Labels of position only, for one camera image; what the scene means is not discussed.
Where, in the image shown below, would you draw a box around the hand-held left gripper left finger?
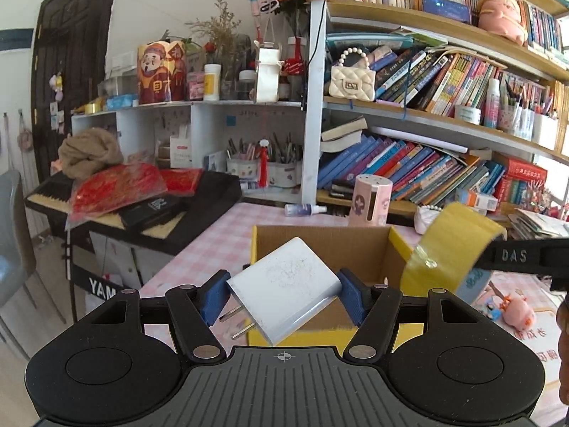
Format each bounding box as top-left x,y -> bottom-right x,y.
78,270 -> 232,363

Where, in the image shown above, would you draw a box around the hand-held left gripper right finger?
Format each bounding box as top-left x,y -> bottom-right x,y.
338,269 -> 496,361

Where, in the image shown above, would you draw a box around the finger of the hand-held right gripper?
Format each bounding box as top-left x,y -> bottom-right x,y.
473,238 -> 569,292

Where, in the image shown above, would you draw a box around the pink plush pig toy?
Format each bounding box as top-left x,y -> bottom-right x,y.
500,292 -> 536,327

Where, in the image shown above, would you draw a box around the yellow-rimmed cardboard box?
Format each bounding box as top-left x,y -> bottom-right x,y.
246,225 -> 427,348

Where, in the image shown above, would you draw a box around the white charger plug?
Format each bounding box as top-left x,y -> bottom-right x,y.
218,237 -> 343,347

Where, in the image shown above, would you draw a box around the yellow tape roll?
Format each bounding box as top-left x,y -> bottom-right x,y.
400,201 -> 507,305

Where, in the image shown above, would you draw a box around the stack of papers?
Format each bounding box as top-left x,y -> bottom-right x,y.
507,207 -> 569,238

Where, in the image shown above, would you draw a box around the orange white small boxes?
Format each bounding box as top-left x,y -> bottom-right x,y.
456,187 -> 499,210

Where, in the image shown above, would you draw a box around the red boxed dictionary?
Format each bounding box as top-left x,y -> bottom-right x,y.
493,153 -> 548,203

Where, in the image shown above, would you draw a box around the black electronic keyboard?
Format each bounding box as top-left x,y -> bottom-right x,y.
24,171 -> 243,256

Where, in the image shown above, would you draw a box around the white quilted purse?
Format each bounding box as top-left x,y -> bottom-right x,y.
414,206 -> 443,235

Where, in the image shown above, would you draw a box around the pink cartoon dispenser box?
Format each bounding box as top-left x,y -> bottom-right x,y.
348,174 -> 394,227

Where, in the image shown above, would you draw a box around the small clear spray bottle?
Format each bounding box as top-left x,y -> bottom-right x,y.
284,203 -> 327,217

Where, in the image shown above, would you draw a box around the stack of black notebooks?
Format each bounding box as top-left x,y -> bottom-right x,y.
329,180 -> 356,199

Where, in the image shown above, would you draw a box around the black flat box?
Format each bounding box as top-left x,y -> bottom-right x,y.
119,196 -> 187,232

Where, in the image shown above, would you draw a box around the black keyboard stand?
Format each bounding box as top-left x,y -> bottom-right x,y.
64,227 -> 179,303

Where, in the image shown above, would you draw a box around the flat red box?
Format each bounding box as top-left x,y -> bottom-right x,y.
160,169 -> 203,196

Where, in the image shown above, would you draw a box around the white pen holder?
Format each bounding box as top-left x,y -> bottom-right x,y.
267,132 -> 303,188
226,133 -> 261,179

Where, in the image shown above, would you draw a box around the pencil pot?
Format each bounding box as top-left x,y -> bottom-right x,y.
498,75 -> 534,138

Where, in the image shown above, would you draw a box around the red tassel ornament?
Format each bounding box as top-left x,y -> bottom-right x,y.
258,139 -> 273,188

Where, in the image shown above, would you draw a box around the red decorations plastic bag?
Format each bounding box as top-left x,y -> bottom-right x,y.
67,163 -> 169,232

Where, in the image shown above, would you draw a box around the white round jar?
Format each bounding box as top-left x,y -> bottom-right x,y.
454,104 -> 482,125

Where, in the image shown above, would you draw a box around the white rolled paper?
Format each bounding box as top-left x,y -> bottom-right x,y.
369,125 -> 469,154

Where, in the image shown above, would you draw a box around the white red-label box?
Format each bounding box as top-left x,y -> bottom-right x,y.
169,127 -> 193,169

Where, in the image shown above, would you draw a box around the white pink spray can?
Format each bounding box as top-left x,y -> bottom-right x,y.
484,78 -> 501,127

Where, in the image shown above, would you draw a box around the thick open book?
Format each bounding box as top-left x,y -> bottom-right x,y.
320,116 -> 369,152

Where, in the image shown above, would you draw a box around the brown crumpled cloth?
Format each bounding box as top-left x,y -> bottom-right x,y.
59,127 -> 124,181

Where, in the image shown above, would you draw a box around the white shelf unit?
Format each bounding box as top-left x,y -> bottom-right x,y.
71,0 -> 330,205

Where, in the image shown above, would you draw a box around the grey chair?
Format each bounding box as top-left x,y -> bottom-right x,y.
0,169 -> 67,361

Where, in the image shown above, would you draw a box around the small pink box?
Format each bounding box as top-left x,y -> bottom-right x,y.
187,71 -> 206,101

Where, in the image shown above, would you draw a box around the white bottle yellow label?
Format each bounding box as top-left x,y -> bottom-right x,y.
203,63 -> 222,101

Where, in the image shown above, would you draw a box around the blue tissue pack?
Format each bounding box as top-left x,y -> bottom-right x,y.
106,94 -> 138,110

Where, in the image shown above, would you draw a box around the white carton-shaped box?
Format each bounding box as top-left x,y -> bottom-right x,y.
253,42 -> 283,104

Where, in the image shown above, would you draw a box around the red fortune god canister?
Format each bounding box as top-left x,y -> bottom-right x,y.
137,40 -> 188,105

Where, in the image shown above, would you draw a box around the large pink plush doll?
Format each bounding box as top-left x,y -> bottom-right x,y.
478,0 -> 530,46

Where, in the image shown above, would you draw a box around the pink hanging charm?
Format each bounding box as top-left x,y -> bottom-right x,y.
49,71 -> 65,103

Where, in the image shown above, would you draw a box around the dried flower bunch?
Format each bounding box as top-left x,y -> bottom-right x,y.
184,0 -> 243,67

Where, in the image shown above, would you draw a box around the wooden bookshelf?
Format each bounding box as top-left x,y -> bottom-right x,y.
318,0 -> 569,227

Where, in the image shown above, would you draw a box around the dark wooden door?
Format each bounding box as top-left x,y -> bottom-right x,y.
31,0 -> 121,183

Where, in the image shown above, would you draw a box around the cream quilted pearl-handle purse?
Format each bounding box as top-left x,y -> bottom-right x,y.
330,47 -> 376,101

